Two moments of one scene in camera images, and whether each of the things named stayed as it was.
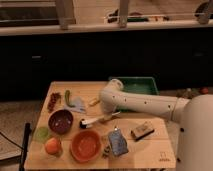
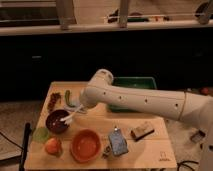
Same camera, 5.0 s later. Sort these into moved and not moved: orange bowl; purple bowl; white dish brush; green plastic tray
Moved: white dish brush
Not moved: purple bowl; green plastic tray; orange bowl
